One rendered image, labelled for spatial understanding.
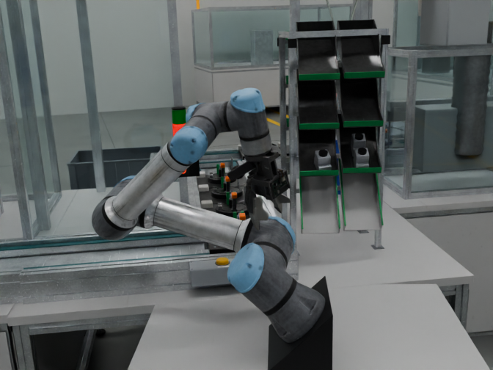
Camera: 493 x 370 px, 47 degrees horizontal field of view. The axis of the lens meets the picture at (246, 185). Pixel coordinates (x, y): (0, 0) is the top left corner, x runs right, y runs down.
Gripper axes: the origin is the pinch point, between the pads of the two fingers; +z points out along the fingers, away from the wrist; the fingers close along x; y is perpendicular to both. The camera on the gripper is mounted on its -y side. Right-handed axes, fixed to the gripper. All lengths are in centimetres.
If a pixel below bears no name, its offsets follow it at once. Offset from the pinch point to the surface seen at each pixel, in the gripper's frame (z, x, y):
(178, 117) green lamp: -13, 22, -58
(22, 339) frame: 30, -54, -63
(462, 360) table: 38, 13, 46
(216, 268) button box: 24.0, -2.4, -25.5
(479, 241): 90, 132, -3
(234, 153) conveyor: 57, 114, -143
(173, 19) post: -44, 33, -62
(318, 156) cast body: 5.2, 43.7, -16.7
